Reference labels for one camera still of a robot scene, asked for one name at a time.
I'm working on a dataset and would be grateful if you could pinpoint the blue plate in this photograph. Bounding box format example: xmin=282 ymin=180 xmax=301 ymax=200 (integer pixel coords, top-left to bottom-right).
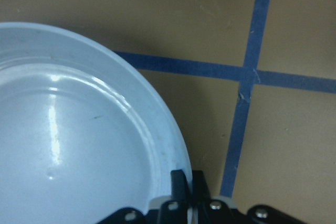
xmin=1 ymin=23 xmax=192 ymax=223

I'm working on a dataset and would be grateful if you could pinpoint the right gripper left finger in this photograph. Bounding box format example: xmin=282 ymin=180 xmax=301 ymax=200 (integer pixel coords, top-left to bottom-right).
xmin=157 ymin=170 xmax=190 ymax=224

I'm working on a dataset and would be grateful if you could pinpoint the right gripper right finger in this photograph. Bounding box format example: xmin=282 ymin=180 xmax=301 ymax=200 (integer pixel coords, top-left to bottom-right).
xmin=192 ymin=170 xmax=236 ymax=223

